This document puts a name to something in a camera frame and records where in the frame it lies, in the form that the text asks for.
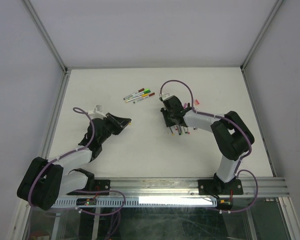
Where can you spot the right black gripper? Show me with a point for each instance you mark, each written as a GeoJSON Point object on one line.
{"type": "Point", "coordinates": [168, 123]}

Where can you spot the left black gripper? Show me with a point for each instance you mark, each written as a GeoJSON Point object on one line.
{"type": "Point", "coordinates": [119, 123]}

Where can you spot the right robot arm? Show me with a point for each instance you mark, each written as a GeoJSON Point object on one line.
{"type": "Point", "coordinates": [232, 136]}

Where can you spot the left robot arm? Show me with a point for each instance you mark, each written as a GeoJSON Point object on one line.
{"type": "Point", "coordinates": [46, 180]}

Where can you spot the dark red capped marker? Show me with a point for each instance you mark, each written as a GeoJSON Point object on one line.
{"type": "Point", "coordinates": [144, 97]}

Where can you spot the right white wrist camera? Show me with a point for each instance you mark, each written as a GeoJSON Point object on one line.
{"type": "Point", "coordinates": [162, 97]}

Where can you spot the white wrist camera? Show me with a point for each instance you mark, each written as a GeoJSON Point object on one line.
{"type": "Point", "coordinates": [97, 113]}
{"type": "Point", "coordinates": [162, 97]}

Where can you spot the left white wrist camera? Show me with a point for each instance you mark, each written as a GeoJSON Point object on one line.
{"type": "Point", "coordinates": [97, 113]}

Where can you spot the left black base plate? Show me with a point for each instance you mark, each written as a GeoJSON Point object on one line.
{"type": "Point", "coordinates": [97, 185]}

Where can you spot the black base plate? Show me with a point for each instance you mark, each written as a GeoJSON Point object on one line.
{"type": "Point", "coordinates": [97, 185]}
{"type": "Point", "coordinates": [218, 187]}

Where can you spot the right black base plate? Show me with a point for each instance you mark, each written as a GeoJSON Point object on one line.
{"type": "Point", "coordinates": [218, 187]}

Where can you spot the slotted grey cable duct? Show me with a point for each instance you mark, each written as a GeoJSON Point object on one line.
{"type": "Point", "coordinates": [135, 202]}

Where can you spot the aluminium front rail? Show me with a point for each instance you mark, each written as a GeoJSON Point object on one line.
{"type": "Point", "coordinates": [263, 187]}

